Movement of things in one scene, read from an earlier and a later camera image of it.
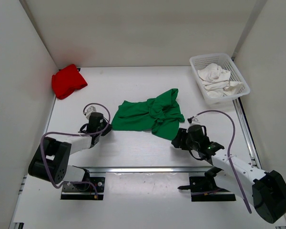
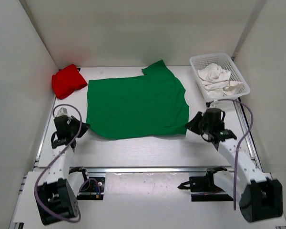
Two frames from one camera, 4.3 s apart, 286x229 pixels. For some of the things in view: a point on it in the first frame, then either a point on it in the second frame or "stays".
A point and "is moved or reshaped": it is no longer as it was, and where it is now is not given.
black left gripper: x=108 y=129 -> x=84 y=127
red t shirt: x=66 y=80 stays
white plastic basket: x=219 y=79 stays
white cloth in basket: x=216 y=81 stays
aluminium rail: x=147 y=170 stays
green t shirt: x=161 y=115 is moved or reshaped
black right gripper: x=179 y=141 -> x=192 y=125
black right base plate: x=204 y=189 stays
